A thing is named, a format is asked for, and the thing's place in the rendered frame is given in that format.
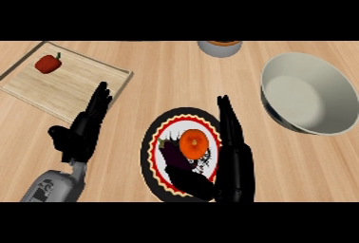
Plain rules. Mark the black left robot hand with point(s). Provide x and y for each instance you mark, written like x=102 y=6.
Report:
x=84 y=126

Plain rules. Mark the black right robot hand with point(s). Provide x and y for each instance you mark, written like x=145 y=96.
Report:
x=235 y=158

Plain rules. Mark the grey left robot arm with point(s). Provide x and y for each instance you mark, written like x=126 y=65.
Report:
x=58 y=186

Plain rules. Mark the orange squash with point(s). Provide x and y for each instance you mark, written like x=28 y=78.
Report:
x=194 y=144

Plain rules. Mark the black rimmed patterned plate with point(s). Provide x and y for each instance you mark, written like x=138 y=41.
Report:
x=161 y=158

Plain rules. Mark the large grey bowl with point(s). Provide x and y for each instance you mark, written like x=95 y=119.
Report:
x=303 y=95

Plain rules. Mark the dark purple eggplant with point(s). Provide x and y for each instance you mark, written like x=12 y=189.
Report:
x=174 y=155

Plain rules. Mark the pale wooden cutting board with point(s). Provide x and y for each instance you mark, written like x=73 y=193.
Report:
x=61 y=85

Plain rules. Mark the red bell pepper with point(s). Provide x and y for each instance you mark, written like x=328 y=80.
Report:
x=47 y=64

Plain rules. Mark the small grey cup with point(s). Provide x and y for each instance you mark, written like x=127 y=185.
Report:
x=219 y=48

